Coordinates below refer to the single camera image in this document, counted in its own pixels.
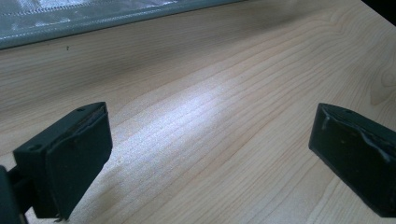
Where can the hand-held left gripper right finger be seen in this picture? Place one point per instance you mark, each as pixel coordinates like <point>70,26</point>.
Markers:
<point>355,152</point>

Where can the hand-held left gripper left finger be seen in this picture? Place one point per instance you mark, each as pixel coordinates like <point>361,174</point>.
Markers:
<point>71,161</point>

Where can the two-tier metal shoe rack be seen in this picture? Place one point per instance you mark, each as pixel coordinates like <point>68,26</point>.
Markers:
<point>93,18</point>

